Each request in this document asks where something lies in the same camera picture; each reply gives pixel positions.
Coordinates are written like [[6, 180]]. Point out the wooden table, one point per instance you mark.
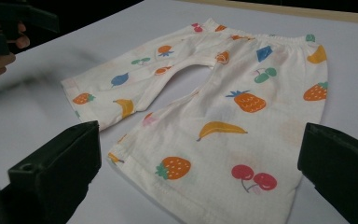
[[292, 11]]

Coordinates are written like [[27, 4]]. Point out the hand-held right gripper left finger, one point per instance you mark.
[[59, 168]]

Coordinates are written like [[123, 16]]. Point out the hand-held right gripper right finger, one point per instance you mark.
[[341, 168]]

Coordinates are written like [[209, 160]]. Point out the white fruit print pants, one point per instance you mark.
[[230, 149]]

